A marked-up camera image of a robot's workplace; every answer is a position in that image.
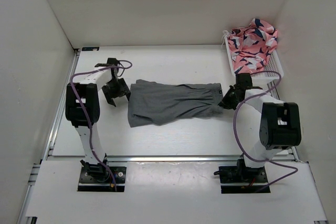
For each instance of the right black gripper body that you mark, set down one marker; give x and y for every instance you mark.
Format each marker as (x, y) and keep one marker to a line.
(230, 100)

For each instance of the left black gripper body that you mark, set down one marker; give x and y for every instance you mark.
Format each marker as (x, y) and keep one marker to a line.
(114, 88)

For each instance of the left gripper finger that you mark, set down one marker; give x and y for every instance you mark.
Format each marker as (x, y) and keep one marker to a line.
(110, 100)
(124, 89)

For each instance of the grey shorts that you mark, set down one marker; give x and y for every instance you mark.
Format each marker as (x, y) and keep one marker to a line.
(159, 104)

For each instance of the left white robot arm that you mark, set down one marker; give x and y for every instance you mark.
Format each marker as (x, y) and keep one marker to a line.
(82, 109)

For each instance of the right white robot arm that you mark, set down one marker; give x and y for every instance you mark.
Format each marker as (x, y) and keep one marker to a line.
(279, 128)

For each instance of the pink patterned shorts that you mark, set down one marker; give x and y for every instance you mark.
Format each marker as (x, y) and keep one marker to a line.
(251, 47)

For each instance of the black corner label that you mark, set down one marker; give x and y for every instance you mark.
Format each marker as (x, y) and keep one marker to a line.
(90, 48)

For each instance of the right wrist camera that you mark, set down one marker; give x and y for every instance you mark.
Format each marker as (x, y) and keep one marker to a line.
(243, 81)

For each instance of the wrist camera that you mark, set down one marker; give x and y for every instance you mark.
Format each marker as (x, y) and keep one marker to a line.
(243, 81)
(113, 63)

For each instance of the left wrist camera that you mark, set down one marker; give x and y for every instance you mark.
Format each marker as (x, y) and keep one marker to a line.
(113, 63)

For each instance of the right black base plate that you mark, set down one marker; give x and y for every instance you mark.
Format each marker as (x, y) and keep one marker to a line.
(236, 180)

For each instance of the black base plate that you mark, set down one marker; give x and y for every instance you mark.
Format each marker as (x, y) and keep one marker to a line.
(236, 180)
(88, 183)

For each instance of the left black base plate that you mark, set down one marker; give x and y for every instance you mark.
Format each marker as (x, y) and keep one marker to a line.
(88, 183)

